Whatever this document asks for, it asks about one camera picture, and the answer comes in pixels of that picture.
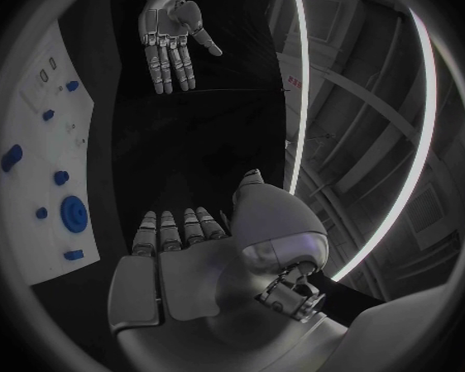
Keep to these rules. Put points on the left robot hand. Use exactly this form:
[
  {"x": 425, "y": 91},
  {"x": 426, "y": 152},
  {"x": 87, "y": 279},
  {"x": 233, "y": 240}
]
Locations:
[{"x": 166, "y": 21}]

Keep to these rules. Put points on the blue block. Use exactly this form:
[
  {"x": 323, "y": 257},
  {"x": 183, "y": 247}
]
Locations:
[{"x": 74, "y": 255}]

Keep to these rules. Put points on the blue long cylinder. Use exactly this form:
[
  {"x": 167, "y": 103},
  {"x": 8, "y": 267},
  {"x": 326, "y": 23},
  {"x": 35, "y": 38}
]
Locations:
[{"x": 11, "y": 158}]

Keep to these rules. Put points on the white task board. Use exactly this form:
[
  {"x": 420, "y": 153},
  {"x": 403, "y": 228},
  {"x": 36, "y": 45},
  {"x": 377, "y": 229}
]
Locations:
[{"x": 50, "y": 161}]

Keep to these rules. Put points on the blue peg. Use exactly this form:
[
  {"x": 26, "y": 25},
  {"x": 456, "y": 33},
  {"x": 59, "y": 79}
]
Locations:
[
  {"x": 72, "y": 86},
  {"x": 48, "y": 115},
  {"x": 61, "y": 178},
  {"x": 41, "y": 213}
]

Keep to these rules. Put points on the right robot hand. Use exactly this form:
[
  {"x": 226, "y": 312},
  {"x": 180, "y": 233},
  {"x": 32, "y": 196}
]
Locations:
[{"x": 201, "y": 285}]

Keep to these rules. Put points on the blue gear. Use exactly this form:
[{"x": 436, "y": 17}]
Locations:
[{"x": 74, "y": 214}]

